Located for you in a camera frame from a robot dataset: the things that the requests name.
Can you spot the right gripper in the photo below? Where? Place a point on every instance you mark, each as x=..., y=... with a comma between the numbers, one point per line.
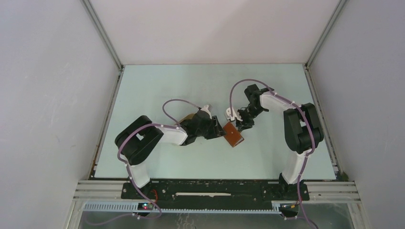
x=245, y=124

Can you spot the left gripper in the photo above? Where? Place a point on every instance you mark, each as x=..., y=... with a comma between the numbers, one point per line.
x=216, y=130

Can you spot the brown leather card holder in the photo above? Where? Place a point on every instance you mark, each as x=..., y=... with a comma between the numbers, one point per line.
x=232, y=135

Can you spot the beige card tray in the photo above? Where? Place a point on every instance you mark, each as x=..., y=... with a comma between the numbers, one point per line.
x=187, y=119

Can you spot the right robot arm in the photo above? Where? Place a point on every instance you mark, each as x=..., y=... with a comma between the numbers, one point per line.
x=302, y=128

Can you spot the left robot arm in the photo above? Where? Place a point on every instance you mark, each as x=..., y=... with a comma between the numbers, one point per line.
x=136, y=142

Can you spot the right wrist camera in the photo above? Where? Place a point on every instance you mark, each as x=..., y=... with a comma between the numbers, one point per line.
x=232, y=115

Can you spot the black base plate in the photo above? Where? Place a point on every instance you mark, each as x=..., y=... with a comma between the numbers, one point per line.
x=217, y=193

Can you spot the white cable duct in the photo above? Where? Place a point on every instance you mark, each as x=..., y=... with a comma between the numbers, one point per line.
x=137, y=207

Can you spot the aluminium frame rail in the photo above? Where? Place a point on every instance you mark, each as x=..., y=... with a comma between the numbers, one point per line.
x=319, y=191

